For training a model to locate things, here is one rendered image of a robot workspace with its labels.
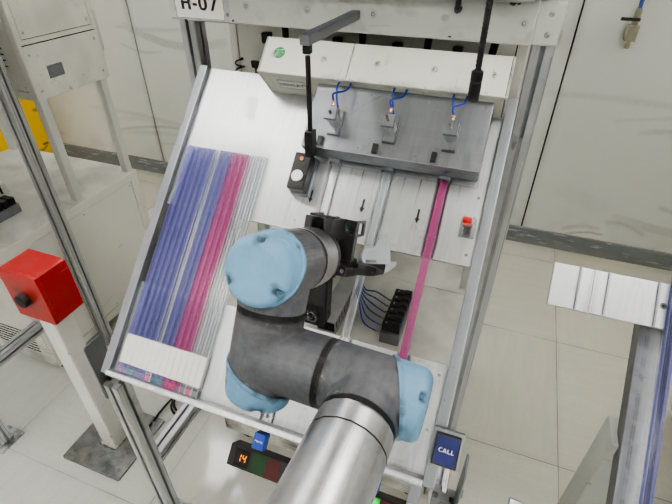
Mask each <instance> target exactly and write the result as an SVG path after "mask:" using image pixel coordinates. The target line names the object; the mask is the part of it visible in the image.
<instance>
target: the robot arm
mask: <svg viewBox="0 0 672 504"><path fill-rule="evenodd" d="M366 223H367V221H353V220H348V219H343V218H340V217H339V216H331V215H324V212H310V215H306V217H305V223H304V227H302V228H292V229H279V228H270V229H264V230H261V231H259V232H257V233H252V234H249V235H246V236H244V237H242V238H241V239H239V240H238V241H237V242H236V243H235V244H234V245H233V246H232V247H231V249H230V250H229V252H228V254H227V257H226V260H225V267H224V273H225V276H226V280H227V283H228V288H229V290H230V291H231V293H232V294H233V295H234V296H235V298H236V299H237V308H236V314H235V320H234V326H233V332H232V338H231V344H230V350H229V352H228V354H227V358H226V374H225V393H226V396H227V398H228V399H229V400H230V402H231V403H232V404H234V405H235V406H237V407H238V408H240V409H242V410H245V411H248V412H253V411H259V412H260V413H263V414H264V413H273V412H277V411H279V410H281V409H283V408H284V407H285V406H286V405H287V404H288V402H289V400H292V401H295V402H298V403H300V404H303V405H306V406H309V407H312V408H314V409H317V410H318V411H317V413H316V415H315V417H314V418H313V420H312V422H311V424H310V426H309V427H308V429H307V431H306V433H305V435H304V436H303V438H302V440H301V442H300V444H299V446H298V447H297V449H296V451H295V453H294V455H293V456H292V458H291V460H290V462H289V464H288V465H287V467H286V469H285V471H284V473H283V474H282V476H281V478H280V480H279V482H278V483H277V485H276V487H275V489H274V491H273V492H272V494H271V496H270V498H269V500H268V502H267V503H266V504H373V502H374V499H375V496H376V493H377V490H378V487H379V484H380V482H381V479H382V476H383V473H384V470H385V467H386V464H387V462H388V459H389V456H390V453H391V450H392V447H393V444H394V441H395V440H396V441H400V440H403V441H406V442H409V443H413V442H415V441H417V440H418V438H419V436H420V433H421V430H422V427H423V424H424V420H425V417H426V413H427V409H428V405H429V401H430V396H431V392H432V387H433V375H432V373H431V371H430V370H429V369H428V368H426V367H424V366H422V365H419V364H416V363H413V362H410V361H408V360H405V359H402V358H400V357H399V356H398V355H396V354H393V355H389V354H386V353H382V352H379V351H376V350H373V349H369V348H366V347H363V346H359V345H356V344H353V343H350V342H346V341H343V340H340V339H337V338H334V337H331V336H328V335H324V334H321V333H318V332H314V331H311V330H308V329H305V328H304V323H305V322H306V323H309V324H313V325H316V326H320V327H324V326H325V324H326V322H327V321H328V319H329V317H330V315H331V299H332V282H333V278H335V276H336V275H337V276H342V277H351V276H354V275H362V276H376V275H382V274H384V273H386V272H388V271H390V270H391V269H393V268H394V267H395V266H396V264H397V262H396V261H391V260H390V238H389V236H388V235H382V236H381V237H380V238H379V240H378V241H377V243H376V245H375V246H374V247H372V248H364V249H363V250H362V251H361V252H360V255H359V262H357V259H356V258H354V254H355V249H356V244H357V238H358V237H362V236H364V233H365V228H366ZM360 224H362V229H361V234H358V232H359V226H360ZM369 260H373V261H369Z"/></svg>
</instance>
